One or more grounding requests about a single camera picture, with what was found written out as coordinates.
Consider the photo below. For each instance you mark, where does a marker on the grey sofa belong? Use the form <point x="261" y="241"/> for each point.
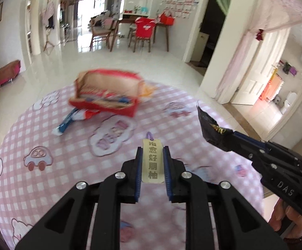
<point x="100" y="17"/>

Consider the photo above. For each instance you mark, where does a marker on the wooden chair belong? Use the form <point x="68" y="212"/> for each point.
<point x="140" y="44"/>
<point x="101" y="32"/>

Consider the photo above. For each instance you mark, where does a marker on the red upholstered bench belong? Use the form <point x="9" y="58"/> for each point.
<point x="2" y="75"/>

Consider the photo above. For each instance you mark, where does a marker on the white toilet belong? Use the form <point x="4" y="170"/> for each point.
<point x="288" y="101"/>

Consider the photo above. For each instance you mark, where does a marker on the orange plastic stool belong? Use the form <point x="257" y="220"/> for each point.
<point x="269" y="88"/>

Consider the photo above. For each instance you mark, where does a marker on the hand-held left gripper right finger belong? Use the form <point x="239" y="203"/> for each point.
<point x="167" y="172"/>

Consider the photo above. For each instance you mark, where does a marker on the pink checked tablecloth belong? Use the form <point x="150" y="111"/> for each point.
<point x="62" y="177"/>

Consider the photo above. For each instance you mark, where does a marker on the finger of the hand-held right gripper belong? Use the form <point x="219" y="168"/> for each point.
<point x="247" y="139"/>
<point x="242" y="149"/>

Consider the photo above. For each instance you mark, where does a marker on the coat stand with clothes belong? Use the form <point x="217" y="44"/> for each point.
<point x="48" y="15"/>

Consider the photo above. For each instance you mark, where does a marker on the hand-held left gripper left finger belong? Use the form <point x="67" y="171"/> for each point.
<point x="138" y="172"/>

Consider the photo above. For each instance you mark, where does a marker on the orange yellow wrapper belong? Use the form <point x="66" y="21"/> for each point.
<point x="148" y="89"/>

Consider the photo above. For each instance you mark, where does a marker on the white panel door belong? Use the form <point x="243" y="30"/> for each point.
<point x="260" y="78"/>

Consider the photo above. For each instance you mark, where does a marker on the red chair cover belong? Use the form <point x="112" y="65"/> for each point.
<point x="145" y="28"/>

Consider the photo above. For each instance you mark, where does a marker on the white low cabinet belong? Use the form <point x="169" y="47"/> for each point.
<point x="202" y="47"/>

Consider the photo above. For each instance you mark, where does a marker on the person's right hand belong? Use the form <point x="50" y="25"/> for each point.
<point x="279" y="213"/>

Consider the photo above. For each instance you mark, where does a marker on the black foil wrapper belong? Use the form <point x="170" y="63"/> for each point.
<point x="213" y="130"/>

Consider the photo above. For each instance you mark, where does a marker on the pink lace curtain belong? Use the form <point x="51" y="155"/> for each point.
<point x="278" y="10"/>

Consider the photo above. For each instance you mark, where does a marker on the yellow paper tag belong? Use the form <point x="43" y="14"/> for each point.
<point x="152" y="161"/>

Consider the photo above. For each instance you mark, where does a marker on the blue white plastic packet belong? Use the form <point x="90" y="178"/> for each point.
<point x="67" y="122"/>

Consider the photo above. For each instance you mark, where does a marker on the dark red curtain bow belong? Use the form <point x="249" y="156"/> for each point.
<point x="259" y="34"/>

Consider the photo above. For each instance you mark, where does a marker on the wooden dining table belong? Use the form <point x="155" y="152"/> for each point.
<point x="126" y="20"/>

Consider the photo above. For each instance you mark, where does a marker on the group of wall certificates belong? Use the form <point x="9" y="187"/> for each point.
<point x="182" y="2"/>

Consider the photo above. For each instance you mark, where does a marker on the red cardboard box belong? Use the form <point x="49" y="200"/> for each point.
<point x="106" y="88"/>

